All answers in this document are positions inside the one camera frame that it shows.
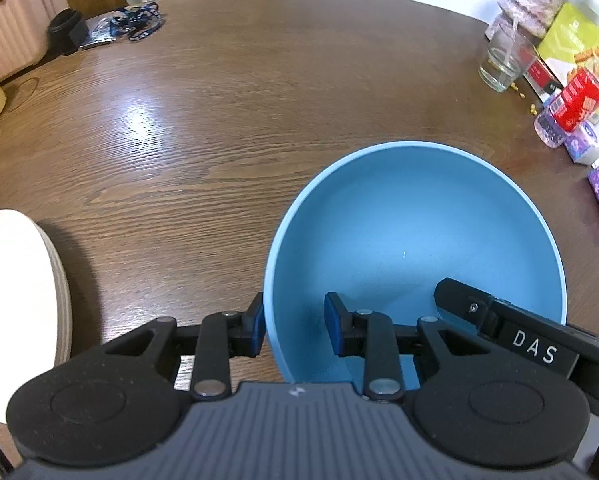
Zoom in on clear plastic packet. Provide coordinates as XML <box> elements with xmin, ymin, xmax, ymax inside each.
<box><xmin>80</xmin><ymin>17</ymin><xmax>118</xmax><ymax>51</ymax></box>

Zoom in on flat red carton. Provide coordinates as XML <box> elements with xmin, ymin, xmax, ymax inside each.
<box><xmin>523</xmin><ymin>57</ymin><xmax>564</xmax><ymax>101</ymax></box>

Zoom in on scattered yellow crumbs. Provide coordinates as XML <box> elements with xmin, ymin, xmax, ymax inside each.
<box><xmin>509</xmin><ymin>82</ymin><xmax>540</xmax><ymax>113</ymax></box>

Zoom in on clear straw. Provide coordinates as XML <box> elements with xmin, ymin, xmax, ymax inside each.
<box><xmin>502</xmin><ymin>15</ymin><xmax>520</xmax><ymax>78</ymax></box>

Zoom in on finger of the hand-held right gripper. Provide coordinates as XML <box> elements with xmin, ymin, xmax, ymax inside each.
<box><xmin>434</xmin><ymin>277</ymin><xmax>498</xmax><ymax>334</ymax></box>

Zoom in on pink ribbed suitcase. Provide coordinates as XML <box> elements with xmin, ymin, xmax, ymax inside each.
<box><xmin>0</xmin><ymin>0</ymin><xmax>65</xmax><ymax>83</ymax></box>

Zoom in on red label plastic bottle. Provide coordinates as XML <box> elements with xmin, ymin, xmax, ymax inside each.
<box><xmin>534</xmin><ymin>47</ymin><xmax>599</xmax><ymax>148</ymax></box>

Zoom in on blue lanyard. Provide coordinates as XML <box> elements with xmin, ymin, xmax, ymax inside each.
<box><xmin>110</xmin><ymin>4</ymin><xmax>164</xmax><ymax>42</ymax></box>

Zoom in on yellow-green snack box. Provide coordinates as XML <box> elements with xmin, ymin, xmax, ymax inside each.
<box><xmin>537</xmin><ymin>2</ymin><xmax>599</xmax><ymax>123</ymax></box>

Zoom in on blue ribbed bowl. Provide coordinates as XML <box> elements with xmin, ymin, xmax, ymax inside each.
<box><xmin>263</xmin><ymin>141</ymin><xmax>566</xmax><ymax>386</ymax></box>

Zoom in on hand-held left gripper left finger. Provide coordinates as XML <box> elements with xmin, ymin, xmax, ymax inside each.
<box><xmin>102</xmin><ymin>291</ymin><xmax>267</xmax><ymax>401</ymax></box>

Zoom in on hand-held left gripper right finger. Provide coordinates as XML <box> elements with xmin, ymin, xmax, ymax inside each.
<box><xmin>325</xmin><ymin>291</ymin><xmax>487</xmax><ymax>402</ymax></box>

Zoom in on cream round plate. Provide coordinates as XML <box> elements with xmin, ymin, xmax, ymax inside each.
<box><xmin>40</xmin><ymin>232</ymin><xmax>69</xmax><ymax>376</ymax></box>
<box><xmin>0</xmin><ymin>209</ymin><xmax>65</xmax><ymax>423</ymax></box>
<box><xmin>50</xmin><ymin>250</ymin><xmax>73</xmax><ymax>368</ymax></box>

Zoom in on drinking glass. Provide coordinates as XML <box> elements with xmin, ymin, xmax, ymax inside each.
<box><xmin>478</xmin><ymin>20</ymin><xmax>537</xmax><ymax>92</ymax></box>

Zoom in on black cylindrical case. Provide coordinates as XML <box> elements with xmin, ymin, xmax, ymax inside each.
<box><xmin>47</xmin><ymin>8</ymin><xmax>89</xmax><ymax>57</ymax></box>

